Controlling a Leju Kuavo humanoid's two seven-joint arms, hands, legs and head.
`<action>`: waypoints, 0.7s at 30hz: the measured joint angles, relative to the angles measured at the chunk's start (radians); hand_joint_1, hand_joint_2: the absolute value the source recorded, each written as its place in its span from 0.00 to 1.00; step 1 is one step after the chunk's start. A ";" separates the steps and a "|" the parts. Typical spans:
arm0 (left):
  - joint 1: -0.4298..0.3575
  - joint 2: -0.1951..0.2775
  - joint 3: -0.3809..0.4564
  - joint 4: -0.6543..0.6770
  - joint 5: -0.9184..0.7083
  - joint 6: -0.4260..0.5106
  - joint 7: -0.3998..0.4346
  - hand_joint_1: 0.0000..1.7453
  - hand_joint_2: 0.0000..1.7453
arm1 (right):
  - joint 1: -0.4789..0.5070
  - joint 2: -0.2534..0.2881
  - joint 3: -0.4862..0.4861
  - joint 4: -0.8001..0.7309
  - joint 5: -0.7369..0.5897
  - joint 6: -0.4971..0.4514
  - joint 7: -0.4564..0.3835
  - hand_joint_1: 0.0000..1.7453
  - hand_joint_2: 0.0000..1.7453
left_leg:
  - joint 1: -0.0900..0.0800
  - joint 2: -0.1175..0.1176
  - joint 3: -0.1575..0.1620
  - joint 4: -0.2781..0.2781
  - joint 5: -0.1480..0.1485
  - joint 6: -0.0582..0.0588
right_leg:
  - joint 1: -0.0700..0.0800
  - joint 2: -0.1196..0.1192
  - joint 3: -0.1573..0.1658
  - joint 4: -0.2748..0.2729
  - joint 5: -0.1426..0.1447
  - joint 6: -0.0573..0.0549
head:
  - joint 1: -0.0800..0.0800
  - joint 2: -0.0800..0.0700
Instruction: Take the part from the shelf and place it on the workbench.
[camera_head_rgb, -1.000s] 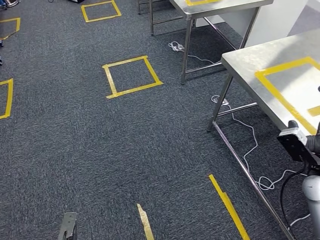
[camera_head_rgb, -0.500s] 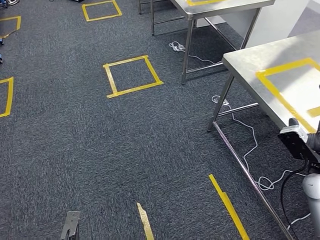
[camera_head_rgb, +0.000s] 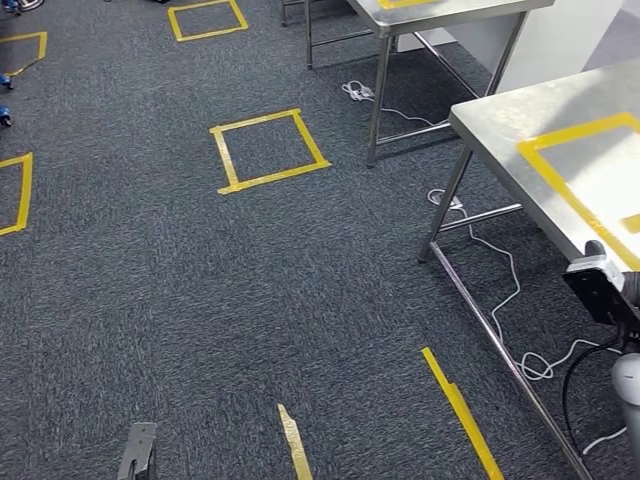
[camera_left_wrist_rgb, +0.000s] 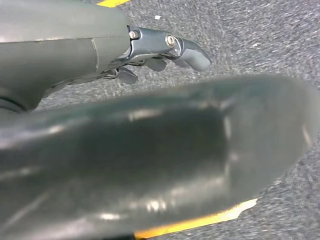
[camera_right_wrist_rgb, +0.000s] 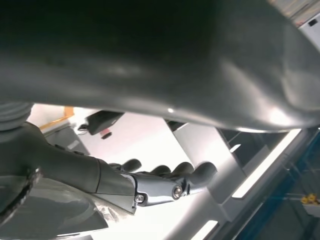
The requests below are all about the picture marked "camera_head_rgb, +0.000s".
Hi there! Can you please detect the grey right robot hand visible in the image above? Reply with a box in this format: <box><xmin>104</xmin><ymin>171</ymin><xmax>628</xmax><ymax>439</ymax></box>
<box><xmin>585</xmin><ymin>239</ymin><xmax>640</xmax><ymax>307</ymax></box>

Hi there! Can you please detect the large steel workbench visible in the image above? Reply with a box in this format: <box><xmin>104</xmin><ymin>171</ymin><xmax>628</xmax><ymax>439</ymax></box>
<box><xmin>418</xmin><ymin>58</ymin><xmax>640</xmax><ymax>480</ymax></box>

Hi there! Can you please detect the yellow floor tape square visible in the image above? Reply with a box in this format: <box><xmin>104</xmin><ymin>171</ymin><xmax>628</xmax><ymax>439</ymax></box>
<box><xmin>209</xmin><ymin>107</ymin><xmax>333</xmax><ymax>197</ymax></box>
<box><xmin>422</xmin><ymin>346</ymin><xmax>506</xmax><ymax>480</ymax></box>
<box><xmin>0</xmin><ymin>152</ymin><xmax>34</xmax><ymax>238</ymax></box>
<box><xmin>167</xmin><ymin>0</ymin><xmax>250</xmax><ymax>44</ymax></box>

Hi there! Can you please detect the steel table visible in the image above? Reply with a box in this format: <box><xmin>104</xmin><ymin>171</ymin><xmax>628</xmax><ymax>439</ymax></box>
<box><xmin>279</xmin><ymin>0</ymin><xmax>556</xmax><ymax>168</ymax></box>

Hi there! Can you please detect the worn gold floor tape strip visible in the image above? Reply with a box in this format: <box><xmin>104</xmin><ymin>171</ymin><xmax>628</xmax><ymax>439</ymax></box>
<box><xmin>277</xmin><ymin>404</ymin><xmax>314</xmax><ymax>480</ymax></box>

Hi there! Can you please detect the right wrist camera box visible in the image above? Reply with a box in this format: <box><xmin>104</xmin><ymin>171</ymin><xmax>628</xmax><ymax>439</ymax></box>
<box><xmin>562</xmin><ymin>254</ymin><xmax>640</xmax><ymax>327</ymax></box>

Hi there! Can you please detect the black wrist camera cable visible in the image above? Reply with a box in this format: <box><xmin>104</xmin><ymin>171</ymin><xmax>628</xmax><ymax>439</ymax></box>
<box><xmin>562</xmin><ymin>341</ymin><xmax>622</xmax><ymax>458</ymax></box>

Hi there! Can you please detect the yellow tape double frame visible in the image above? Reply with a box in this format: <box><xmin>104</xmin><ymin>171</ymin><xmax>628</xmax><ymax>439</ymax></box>
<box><xmin>517</xmin><ymin>112</ymin><xmax>640</xmax><ymax>273</ymax></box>

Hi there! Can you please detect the long white power cable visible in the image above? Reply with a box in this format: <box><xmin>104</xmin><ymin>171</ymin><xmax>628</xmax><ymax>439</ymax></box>
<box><xmin>427</xmin><ymin>188</ymin><xmax>629</xmax><ymax>457</ymax></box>

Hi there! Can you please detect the white coiled cable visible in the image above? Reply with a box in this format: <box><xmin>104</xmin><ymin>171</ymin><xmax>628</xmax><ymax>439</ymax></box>
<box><xmin>342</xmin><ymin>80</ymin><xmax>447</xmax><ymax>128</ymax></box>

